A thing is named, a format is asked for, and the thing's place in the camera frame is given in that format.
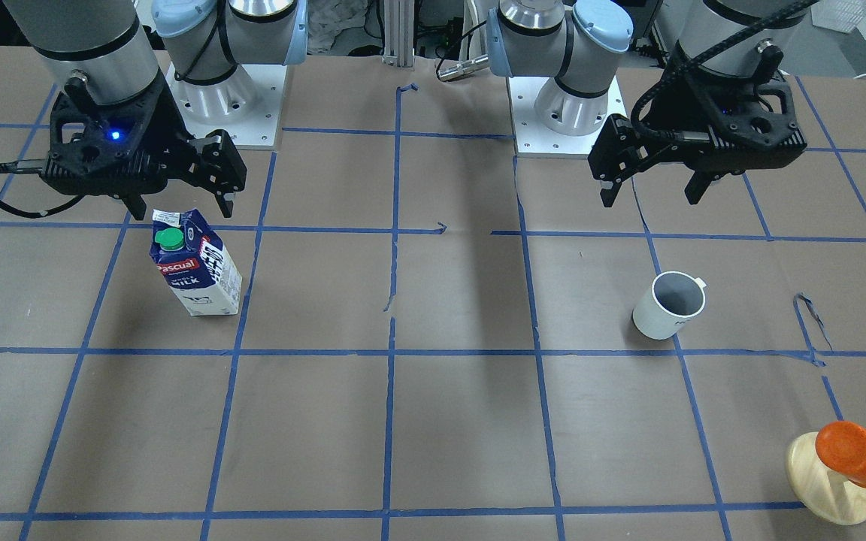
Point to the blue Pascal milk carton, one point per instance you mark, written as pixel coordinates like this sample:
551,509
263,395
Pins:
195,263

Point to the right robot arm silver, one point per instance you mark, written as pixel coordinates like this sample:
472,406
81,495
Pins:
207,41

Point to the orange cup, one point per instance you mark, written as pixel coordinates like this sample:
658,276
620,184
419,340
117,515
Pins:
841,446

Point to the white mug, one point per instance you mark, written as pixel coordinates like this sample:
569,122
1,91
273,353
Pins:
672,300

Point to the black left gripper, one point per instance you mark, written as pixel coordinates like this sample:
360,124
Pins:
672,113

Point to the aluminium frame post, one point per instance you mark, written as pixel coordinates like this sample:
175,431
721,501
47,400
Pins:
399,28

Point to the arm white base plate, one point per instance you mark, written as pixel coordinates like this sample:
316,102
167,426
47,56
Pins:
531,128
247,106

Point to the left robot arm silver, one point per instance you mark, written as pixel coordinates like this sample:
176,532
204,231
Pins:
581,46

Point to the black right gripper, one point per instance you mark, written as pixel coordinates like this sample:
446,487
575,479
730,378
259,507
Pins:
175,122

